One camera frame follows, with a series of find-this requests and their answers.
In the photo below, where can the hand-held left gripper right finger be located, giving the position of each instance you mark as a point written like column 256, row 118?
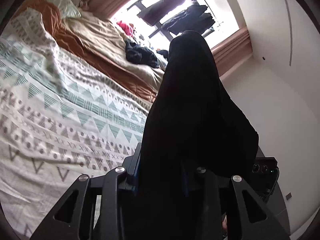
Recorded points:
column 202, row 180

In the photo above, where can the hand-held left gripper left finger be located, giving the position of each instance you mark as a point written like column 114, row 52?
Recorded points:
column 131, row 172

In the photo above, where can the black jacket with white buttons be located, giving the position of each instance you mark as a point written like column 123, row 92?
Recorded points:
column 195, row 105

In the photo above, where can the black clothes pile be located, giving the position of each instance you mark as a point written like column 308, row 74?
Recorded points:
column 141, row 53

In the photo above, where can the patterned bed sheet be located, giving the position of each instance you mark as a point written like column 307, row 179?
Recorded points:
column 62, row 120

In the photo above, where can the dark grey bundle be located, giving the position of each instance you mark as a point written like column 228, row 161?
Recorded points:
column 163, row 53

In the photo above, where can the pink curtain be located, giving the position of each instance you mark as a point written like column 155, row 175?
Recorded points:
column 232, row 47

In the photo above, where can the beige and orange quilt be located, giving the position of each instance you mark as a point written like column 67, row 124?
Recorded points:
column 100, row 42

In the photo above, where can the red cloth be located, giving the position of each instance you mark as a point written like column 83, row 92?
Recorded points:
column 125, row 27

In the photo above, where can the hanging dark garment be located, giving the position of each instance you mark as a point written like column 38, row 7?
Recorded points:
column 192, row 17
column 172, row 0

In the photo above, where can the pale green pillow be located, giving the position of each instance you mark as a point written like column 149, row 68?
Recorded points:
column 66, row 6

